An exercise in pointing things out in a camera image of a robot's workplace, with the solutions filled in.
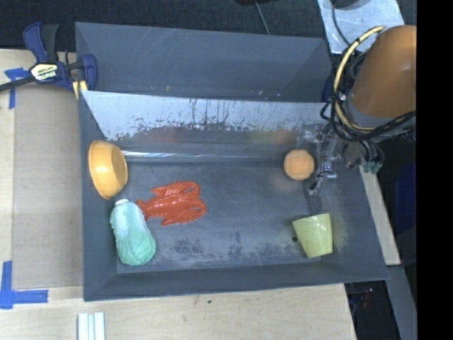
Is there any pale green toy cabbage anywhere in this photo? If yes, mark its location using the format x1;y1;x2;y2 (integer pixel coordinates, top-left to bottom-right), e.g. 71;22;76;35
109;198;157;266

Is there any orange plastic bowl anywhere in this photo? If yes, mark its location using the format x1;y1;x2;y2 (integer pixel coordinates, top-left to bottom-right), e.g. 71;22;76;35
87;140;130;200

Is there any grey metal bin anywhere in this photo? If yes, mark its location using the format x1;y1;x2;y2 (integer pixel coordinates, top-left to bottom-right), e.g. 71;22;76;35
74;21;391;302

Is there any yellow-green cup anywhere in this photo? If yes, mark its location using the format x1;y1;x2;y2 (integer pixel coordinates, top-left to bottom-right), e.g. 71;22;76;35
292;212;334;259

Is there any red toy lobster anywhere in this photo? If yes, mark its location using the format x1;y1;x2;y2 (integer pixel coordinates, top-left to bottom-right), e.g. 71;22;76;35
135;181;207;227

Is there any orange ball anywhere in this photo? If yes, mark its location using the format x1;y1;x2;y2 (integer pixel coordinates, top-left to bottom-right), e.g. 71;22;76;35
282;149;316;181

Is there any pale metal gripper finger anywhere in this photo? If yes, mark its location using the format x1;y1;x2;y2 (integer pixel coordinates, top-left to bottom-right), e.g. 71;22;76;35
301;123;325;149
308;166;338;196

